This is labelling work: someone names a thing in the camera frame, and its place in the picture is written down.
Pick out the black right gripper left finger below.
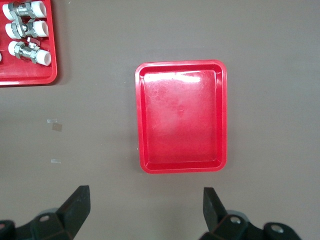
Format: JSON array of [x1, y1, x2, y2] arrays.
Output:
[[17, 184, 91, 240]]

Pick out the metal valve white caps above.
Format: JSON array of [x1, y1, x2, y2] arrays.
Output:
[[7, 37, 52, 67], [5, 17, 49, 40], [2, 0, 47, 21]]

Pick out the red plastic tray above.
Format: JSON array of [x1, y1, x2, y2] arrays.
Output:
[[0, 0, 58, 88], [134, 59, 228, 175]]

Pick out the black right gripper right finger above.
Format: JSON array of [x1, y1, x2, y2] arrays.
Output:
[[199, 186, 266, 240]]

